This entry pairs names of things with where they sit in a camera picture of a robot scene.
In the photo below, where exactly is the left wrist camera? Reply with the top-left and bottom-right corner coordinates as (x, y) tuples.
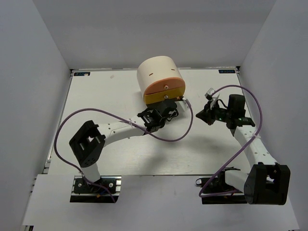
(176, 97), (190, 115)

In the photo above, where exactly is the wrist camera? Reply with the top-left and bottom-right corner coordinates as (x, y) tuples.
(205, 88), (220, 109)
(176, 97), (190, 115)

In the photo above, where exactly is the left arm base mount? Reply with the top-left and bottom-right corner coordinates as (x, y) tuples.
(70, 176), (122, 204)

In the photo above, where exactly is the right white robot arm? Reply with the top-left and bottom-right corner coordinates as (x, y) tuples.
(196, 94), (291, 205)

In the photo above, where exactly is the purple cable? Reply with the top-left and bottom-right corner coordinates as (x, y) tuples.
(198, 84), (263, 198)
(54, 97), (194, 203)

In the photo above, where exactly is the orange drawer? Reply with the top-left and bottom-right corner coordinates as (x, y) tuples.
(144, 77), (185, 94)

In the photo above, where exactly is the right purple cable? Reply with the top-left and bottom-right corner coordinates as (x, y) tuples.
(198, 84), (263, 198)

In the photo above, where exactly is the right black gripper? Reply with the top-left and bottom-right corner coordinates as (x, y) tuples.
(196, 99), (232, 125)

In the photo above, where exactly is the right blue table label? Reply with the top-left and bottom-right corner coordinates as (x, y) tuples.
(218, 69), (236, 74)

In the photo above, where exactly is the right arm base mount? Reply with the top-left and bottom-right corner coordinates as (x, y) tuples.
(202, 178), (247, 205)

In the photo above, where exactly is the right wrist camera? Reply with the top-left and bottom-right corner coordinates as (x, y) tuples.
(205, 88), (220, 109)

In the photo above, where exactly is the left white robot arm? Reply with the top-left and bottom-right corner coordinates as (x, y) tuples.
(69, 100), (178, 192)

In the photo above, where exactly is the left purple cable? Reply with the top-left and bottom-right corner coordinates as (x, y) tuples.
(54, 97), (194, 203)

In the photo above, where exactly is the blue table label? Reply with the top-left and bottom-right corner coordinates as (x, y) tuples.
(218, 69), (236, 74)
(74, 72), (90, 77)

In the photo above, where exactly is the cream round drawer box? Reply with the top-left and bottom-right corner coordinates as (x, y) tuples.
(137, 56), (182, 95)

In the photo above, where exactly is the left blue table label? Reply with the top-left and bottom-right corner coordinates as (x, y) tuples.
(74, 72), (90, 77)

